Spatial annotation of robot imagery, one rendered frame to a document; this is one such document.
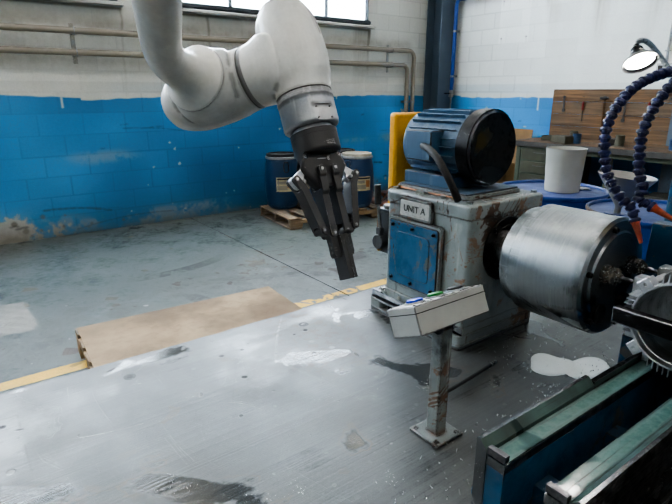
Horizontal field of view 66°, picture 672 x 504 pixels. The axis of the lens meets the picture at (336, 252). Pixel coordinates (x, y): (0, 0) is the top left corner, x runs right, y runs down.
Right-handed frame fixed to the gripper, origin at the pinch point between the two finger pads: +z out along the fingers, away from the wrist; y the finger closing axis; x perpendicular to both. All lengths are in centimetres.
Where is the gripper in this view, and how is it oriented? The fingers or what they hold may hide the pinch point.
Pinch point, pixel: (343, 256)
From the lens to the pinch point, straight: 81.4
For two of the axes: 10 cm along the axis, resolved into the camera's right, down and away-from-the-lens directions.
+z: 2.4, 9.7, -0.4
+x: -5.4, 1.7, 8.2
